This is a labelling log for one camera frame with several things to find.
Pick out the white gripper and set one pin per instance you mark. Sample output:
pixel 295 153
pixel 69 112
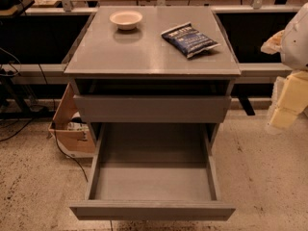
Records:
pixel 296 45

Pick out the grey drawer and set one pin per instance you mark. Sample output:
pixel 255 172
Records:
pixel 152 109
pixel 155 171

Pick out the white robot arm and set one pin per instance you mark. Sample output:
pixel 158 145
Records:
pixel 294 44

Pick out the grey drawer cabinet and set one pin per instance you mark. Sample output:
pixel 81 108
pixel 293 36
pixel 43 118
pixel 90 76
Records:
pixel 140 62

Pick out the grey top drawer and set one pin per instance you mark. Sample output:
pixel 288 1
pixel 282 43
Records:
pixel 152 109

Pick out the blue chip bag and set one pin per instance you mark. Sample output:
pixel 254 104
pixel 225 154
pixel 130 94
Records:
pixel 188 40

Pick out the white bowl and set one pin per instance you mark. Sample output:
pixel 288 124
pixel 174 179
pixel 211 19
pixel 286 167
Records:
pixel 126 20

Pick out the cardboard box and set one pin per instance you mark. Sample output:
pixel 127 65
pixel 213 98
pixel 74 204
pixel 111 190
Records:
pixel 72 136

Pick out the grey metal rail frame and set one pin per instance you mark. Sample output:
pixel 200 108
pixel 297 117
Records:
pixel 252 73

